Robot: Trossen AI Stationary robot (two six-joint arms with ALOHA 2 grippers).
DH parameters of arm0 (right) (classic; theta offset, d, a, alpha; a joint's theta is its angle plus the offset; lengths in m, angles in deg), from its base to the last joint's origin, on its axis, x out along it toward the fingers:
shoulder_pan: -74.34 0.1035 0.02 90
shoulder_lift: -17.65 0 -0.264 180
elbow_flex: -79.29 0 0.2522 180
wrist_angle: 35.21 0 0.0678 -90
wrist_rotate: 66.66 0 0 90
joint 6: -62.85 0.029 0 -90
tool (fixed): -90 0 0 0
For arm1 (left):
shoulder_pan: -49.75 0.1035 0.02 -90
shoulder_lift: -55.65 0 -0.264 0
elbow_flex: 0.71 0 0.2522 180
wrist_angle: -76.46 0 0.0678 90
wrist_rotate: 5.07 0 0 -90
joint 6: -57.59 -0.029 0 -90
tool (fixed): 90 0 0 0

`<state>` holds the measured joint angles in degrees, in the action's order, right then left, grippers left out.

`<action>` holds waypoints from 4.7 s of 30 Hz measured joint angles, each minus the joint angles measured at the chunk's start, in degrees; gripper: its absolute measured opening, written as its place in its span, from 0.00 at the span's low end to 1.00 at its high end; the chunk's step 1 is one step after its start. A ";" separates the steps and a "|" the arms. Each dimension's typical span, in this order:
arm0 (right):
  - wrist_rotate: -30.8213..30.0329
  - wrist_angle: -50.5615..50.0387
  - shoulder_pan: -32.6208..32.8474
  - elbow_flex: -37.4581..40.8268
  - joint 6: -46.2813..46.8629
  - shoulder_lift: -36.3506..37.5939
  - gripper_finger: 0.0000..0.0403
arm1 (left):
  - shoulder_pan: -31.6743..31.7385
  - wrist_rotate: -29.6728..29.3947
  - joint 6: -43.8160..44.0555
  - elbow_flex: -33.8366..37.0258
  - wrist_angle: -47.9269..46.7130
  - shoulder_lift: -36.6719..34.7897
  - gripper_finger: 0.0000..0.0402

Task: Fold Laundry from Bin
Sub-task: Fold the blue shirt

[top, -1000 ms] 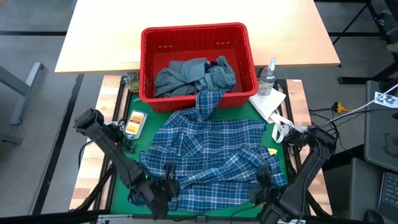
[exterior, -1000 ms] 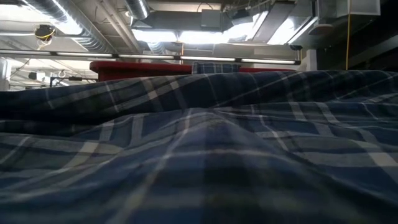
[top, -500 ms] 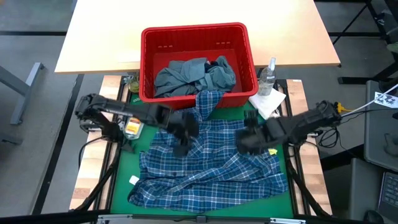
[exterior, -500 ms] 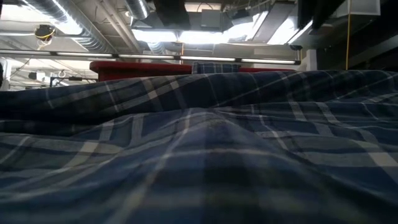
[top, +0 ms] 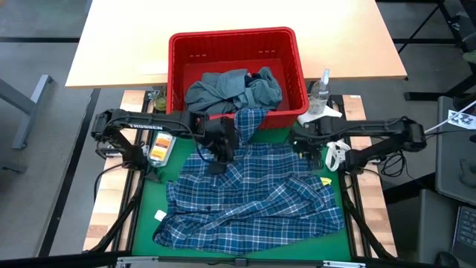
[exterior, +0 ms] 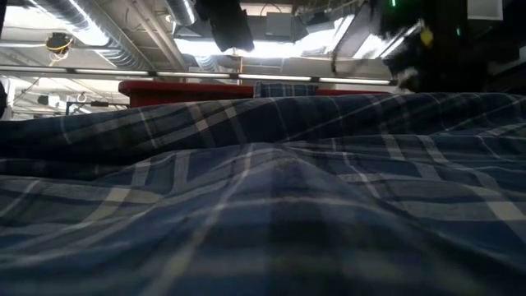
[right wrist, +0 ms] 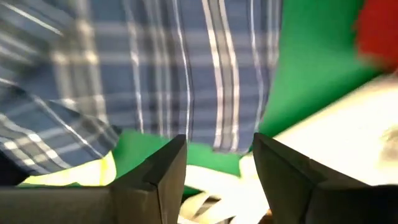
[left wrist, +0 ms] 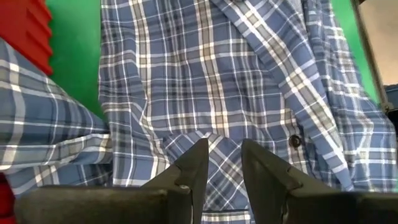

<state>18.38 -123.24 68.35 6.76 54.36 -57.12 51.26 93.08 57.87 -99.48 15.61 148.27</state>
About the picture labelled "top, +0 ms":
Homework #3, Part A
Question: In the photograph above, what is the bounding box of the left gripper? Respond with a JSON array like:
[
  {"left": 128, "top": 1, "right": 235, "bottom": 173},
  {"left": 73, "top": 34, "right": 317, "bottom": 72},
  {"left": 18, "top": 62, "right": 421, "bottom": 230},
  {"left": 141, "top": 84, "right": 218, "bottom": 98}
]
[{"left": 202, "top": 115, "right": 239, "bottom": 163}]

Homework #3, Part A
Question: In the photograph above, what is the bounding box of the grey garment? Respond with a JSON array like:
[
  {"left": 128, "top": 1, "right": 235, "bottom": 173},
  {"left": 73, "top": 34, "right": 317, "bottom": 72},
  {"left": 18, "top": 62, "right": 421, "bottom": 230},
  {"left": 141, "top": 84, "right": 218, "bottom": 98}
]
[{"left": 184, "top": 66, "right": 283, "bottom": 116}]

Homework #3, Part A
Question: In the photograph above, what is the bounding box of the blue plaid shirt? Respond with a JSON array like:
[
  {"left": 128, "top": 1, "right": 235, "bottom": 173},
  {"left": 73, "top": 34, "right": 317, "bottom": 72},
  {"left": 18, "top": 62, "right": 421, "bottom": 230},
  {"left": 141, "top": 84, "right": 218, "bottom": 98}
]
[{"left": 152, "top": 107, "right": 346, "bottom": 256}]

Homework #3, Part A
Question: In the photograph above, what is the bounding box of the red plastic laundry bin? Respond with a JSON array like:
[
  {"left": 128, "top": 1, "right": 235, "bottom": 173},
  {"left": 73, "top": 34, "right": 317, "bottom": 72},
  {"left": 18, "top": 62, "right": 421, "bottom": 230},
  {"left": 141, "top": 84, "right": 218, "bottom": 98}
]
[{"left": 166, "top": 25, "right": 310, "bottom": 131}]

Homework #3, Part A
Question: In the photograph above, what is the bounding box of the white tote bag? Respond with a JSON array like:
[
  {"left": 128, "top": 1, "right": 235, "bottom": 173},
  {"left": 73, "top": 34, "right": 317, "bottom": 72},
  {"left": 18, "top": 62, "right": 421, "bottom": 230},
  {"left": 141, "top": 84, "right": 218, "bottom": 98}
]
[{"left": 297, "top": 106, "right": 353, "bottom": 173}]

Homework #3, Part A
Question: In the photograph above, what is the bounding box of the clear spray bottle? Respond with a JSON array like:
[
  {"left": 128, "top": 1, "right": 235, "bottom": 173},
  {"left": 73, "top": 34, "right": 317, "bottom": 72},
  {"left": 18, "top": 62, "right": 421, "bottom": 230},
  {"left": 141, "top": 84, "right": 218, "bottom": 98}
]
[{"left": 307, "top": 68, "right": 332, "bottom": 115}]

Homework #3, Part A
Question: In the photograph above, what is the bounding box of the clear box with orange label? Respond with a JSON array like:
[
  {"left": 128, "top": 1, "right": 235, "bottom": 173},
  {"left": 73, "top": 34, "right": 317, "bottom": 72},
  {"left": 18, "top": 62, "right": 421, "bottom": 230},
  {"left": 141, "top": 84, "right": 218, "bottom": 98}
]
[{"left": 147, "top": 132, "right": 176, "bottom": 168}]

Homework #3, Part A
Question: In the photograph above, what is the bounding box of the small potted succulent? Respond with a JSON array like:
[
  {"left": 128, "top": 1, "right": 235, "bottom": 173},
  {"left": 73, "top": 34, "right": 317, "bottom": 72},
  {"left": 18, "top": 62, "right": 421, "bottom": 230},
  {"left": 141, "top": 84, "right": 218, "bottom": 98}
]
[{"left": 147, "top": 89, "right": 168, "bottom": 112}]

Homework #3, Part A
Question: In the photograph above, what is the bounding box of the beige wooden desk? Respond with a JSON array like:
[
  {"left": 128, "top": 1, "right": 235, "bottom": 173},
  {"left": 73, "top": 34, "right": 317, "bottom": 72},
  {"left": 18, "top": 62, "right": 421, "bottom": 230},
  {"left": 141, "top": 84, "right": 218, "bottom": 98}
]
[{"left": 65, "top": 0, "right": 408, "bottom": 89}]

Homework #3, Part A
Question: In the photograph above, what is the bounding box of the silver metal bar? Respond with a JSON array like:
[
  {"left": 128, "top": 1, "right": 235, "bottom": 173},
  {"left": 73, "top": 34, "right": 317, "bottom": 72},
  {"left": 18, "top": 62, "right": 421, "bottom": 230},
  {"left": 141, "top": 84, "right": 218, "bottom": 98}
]
[{"left": 115, "top": 255, "right": 367, "bottom": 268}]

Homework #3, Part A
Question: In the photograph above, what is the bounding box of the dark grey cabinet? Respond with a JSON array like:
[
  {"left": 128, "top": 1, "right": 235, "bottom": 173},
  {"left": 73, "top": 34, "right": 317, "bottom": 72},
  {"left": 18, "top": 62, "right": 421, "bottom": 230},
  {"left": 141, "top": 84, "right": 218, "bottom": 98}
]
[{"left": 386, "top": 188, "right": 457, "bottom": 265}]

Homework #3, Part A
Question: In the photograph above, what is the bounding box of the black monitor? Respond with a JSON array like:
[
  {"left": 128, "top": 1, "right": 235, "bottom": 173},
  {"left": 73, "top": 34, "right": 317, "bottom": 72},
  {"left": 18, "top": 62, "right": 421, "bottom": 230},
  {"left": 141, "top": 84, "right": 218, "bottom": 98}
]
[{"left": 434, "top": 95, "right": 476, "bottom": 206}]

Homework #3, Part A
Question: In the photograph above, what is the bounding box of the printed paper sheet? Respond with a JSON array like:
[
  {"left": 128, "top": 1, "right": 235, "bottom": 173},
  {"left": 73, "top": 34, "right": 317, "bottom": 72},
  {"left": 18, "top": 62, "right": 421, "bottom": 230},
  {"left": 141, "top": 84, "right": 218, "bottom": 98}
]
[{"left": 447, "top": 109, "right": 476, "bottom": 130}]

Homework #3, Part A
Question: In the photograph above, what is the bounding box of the black keyboard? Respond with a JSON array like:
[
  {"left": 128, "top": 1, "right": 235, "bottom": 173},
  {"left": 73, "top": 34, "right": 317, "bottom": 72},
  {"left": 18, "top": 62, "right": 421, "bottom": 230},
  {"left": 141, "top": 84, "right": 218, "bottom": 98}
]
[{"left": 451, "top": 205, "right": 476, "bottom": 257}]

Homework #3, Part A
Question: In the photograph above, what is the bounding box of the black computer mouse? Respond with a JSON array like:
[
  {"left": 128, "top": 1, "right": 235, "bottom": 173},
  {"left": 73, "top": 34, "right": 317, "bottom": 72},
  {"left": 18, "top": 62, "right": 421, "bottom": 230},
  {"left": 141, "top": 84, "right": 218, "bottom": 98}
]
[{"left": 434, "top": 251, "right": 461, "bottom": 268}]

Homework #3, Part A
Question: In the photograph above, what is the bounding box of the grey desk leg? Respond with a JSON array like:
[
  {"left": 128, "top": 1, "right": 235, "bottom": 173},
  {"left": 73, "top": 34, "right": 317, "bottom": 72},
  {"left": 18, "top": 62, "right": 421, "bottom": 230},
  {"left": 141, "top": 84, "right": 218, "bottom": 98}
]
[{"left": 0, "top": 74, "right": 54, "bottom": 150}]

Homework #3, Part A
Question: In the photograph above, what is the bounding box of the black left camera cable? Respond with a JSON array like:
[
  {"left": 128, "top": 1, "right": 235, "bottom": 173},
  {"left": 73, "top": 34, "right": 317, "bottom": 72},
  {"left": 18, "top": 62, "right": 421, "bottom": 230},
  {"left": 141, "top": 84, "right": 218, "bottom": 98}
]
[{"left": 185, "top": 124, "right": 224, "bottom": 165}]

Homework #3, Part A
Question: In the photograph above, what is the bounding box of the black floor cable bundle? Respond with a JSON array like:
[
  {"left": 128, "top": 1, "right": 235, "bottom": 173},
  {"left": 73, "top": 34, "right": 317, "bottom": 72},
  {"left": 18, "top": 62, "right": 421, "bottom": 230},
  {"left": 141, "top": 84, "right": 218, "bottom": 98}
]
[{"left": 379, "top": 148, "right": 408, "bottom": 179}]

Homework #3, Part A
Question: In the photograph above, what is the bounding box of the black aluminium table frame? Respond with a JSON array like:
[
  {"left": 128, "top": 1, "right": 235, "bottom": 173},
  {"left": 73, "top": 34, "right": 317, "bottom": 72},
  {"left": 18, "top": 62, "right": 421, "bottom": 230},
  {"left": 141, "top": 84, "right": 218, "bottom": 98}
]
[{"left": 111, "top": 89, "right": 375, "bottom": 261}]

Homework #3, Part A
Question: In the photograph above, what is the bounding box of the black diagonal frame strut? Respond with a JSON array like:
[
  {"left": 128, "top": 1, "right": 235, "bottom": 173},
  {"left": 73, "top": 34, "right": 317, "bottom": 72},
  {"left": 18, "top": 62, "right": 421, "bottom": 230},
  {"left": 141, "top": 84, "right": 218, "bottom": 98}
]
[
  {"left": 342, "top": 191, "right": 396, "bottom": 260},
  {"left": 86, "top": 178, "right": 144, "bottom": 255}
]

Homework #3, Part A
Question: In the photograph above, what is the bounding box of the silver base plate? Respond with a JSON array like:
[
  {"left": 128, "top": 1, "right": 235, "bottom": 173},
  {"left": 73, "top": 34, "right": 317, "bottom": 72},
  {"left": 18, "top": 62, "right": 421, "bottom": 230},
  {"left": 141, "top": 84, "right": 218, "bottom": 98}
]
[{"left": 95, "top": 145, "right": 123, "bottom": 159}]

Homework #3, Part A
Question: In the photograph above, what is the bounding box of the white cable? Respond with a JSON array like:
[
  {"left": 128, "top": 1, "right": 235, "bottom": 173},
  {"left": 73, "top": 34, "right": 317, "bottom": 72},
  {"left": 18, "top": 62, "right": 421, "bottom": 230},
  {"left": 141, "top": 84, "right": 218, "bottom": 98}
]
[{"left": 423, "top": 99, "right": 476, "bottom": 135}]

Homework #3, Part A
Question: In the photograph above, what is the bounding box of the black desk leg frame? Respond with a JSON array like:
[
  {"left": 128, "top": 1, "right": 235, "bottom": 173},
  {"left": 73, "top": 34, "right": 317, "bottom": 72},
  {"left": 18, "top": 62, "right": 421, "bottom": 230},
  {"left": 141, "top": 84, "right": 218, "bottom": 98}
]
[{"left": 393, "top": 0, "right": 476, "bottom": 102}]

